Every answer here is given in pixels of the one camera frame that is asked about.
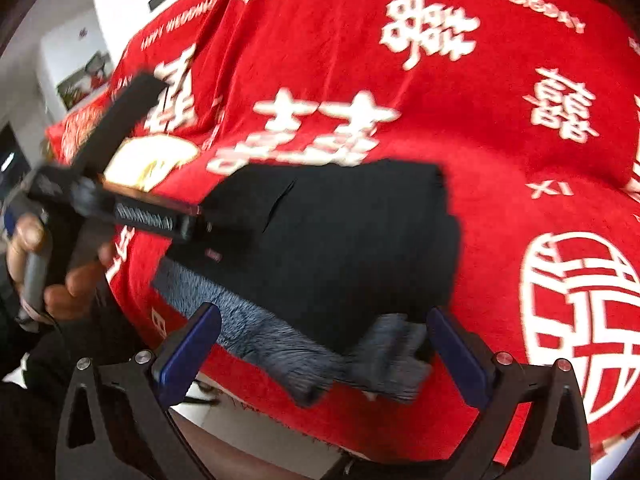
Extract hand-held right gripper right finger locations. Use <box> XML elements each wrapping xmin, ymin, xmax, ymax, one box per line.
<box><xmin>426</xmin><ymin>306</ymin><xmax>592</xmax><ymax>480</ymax></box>

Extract person's left hand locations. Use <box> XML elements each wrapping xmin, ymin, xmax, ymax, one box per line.
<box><xmin>6</xmin><ymin>212</ymin><xmax>118</xmax><ymax>321</ymax></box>

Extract black pants with grey lining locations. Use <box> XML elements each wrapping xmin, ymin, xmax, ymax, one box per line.
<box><xmin>151</xmin><ymin>159</ymin><xmax>463</xmax><ymax>407</ymax></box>

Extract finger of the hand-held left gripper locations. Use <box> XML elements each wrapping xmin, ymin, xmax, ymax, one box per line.
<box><xmin>70</xmin><ymin>72</ymin><xmax>168</xmax><ymax>178</ymax></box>
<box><xmin>100</xmin><ymin>185</ymin><xmax>211</xmax><ymax>243</ymax></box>

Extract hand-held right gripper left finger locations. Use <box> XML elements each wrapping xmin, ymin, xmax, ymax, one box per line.
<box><xmin>55</xmin><ymin>302</ymin><xmax>223</xmax><ymax>480</ymax></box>

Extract wall picture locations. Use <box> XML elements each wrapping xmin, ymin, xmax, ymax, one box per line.
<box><xmin>56</xmin><ymin>52</ymin><xmax>113</xmax><ymax>111</ymax></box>

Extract red printed blanket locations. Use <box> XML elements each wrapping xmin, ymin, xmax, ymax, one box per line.
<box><xmin>45</xmin><ymin>0</ymin><xmax>640</xmax><ymax>466</ymax></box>

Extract red printed pillow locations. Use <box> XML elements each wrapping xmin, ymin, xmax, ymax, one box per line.
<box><xmin>45</xmin><ymin>102</ymin><xmax>118</xmax><ymax>161</ymax></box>

